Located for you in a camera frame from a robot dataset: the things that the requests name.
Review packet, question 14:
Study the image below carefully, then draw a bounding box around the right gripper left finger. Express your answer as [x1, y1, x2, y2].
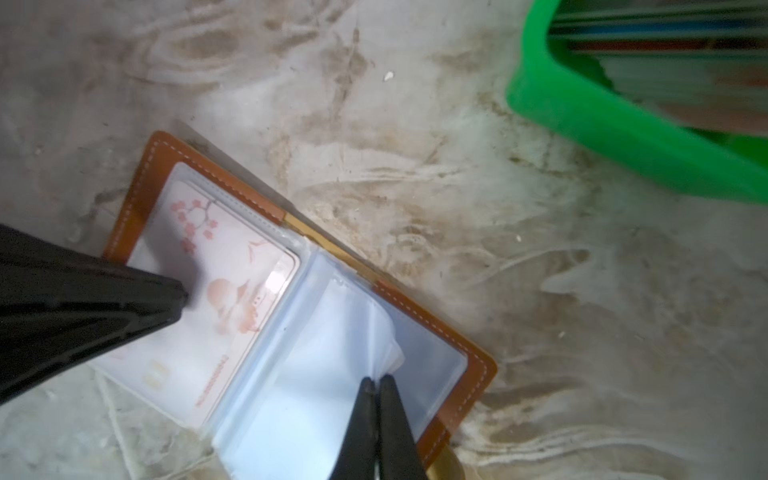
[330, 377, 378, 480]

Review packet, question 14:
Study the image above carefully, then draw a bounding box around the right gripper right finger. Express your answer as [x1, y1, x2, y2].
[377, 375, 428, 480]

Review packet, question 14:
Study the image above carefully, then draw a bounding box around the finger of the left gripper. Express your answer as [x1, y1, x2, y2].
[1, 226, 188, 403]

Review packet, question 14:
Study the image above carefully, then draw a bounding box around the brown leather card holder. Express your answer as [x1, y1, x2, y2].
[104, 131, 498, 479]

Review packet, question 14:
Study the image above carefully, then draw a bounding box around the white cherry blossom credit card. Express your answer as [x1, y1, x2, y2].
[93, 179, 301, 429]

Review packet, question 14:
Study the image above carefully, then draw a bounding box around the green plastic card tray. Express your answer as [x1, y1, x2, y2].
[506, 1, 767, 204]

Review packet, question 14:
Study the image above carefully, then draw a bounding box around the stack of credit cards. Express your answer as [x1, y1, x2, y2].
[548, 1, 767, 137]

